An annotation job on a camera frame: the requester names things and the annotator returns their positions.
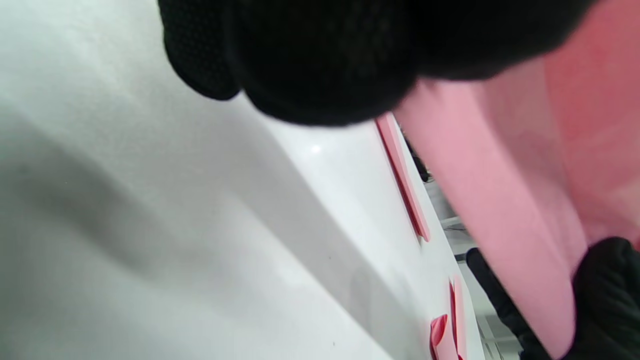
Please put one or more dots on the person's left hand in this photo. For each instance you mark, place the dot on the person's left hand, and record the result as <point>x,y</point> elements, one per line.
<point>325,50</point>

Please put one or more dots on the person's right hand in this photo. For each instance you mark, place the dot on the person's right hand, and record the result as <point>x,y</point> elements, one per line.
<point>610,300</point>

